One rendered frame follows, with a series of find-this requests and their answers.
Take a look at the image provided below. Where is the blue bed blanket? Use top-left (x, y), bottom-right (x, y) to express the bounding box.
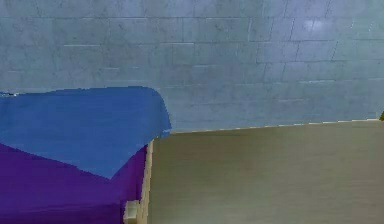
top-left (0, 86), bottom-right (173, 180)

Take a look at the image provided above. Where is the purple bed with wooden frame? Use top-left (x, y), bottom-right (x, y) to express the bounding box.
top-left (0, 139), bottom-right (155, 224)

